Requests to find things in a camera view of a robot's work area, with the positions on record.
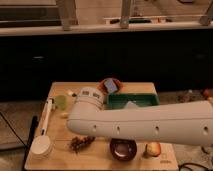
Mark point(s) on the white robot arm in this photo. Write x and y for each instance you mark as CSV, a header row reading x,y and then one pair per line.
x,y
184,123

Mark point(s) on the bunch of red grapes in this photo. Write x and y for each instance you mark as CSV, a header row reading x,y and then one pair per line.
x,y
78,144

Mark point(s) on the blue sponge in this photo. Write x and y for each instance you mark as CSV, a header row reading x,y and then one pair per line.
x,y
110,85

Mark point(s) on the orange plate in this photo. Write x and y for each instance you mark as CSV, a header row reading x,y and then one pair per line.
x,y
103,88

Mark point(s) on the green plastic tray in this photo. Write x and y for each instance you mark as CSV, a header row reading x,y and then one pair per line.
x,y
118,101

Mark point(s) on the grey folded cloth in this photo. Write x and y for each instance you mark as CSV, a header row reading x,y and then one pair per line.
x,y
130,105

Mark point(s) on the dark red bowl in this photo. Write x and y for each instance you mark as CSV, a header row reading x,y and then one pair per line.
x,y
123,150

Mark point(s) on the apple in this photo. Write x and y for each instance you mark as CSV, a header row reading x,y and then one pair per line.
x,y
152,149

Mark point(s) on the spice bottles group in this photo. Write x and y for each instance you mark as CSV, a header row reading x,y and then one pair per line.
x,y
195,95

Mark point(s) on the green handled brush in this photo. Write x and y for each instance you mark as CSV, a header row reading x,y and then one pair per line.
x,y
71,93

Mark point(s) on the wooden handled scrub brush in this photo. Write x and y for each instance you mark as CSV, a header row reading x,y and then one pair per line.
x,y
64,115

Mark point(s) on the white long handled ladle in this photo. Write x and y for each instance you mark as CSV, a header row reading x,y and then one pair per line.
x,y
41,145

